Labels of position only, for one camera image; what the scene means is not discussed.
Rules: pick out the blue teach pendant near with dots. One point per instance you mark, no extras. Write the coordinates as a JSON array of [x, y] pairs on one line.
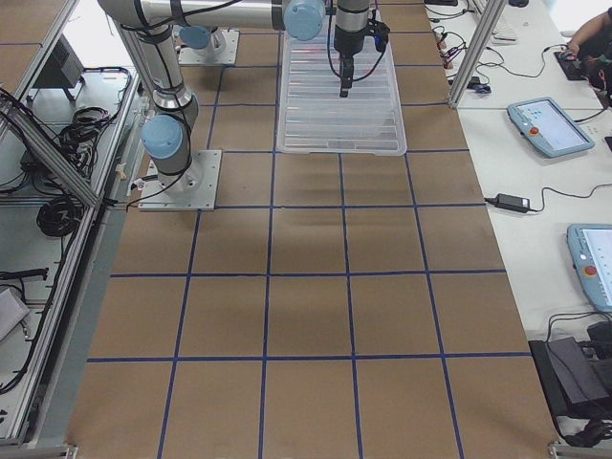
[[590, 248]]

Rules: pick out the aluminium frame post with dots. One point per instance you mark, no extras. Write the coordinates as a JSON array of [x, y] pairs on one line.
[[478, 42]]

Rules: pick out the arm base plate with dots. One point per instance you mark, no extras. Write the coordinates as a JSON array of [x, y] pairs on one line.
[[227, 57], [196, 189]]

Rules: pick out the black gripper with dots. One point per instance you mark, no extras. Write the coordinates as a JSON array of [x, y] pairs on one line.
[[346, 43]]

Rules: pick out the black power adapter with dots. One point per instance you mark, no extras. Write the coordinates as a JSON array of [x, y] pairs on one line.
[[512, 203]]

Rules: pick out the blue teach pendant far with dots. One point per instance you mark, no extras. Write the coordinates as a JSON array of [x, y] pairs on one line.
[[548, 128]]

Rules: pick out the blue teach pendant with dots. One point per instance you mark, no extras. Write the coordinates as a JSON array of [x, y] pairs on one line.
[[548, 128], [590, 248]]

